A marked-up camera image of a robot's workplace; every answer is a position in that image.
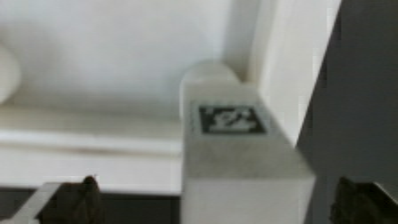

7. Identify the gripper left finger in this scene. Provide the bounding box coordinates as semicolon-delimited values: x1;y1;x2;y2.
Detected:
38;176;105;224

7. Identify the white table leg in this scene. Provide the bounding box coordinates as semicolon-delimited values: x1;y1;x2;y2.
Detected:
180;61;315;224

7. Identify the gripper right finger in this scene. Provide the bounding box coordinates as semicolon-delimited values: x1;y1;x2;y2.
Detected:
331;177;398;224

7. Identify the white square tabletop tray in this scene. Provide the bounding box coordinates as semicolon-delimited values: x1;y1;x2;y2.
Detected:
0;0;341;195

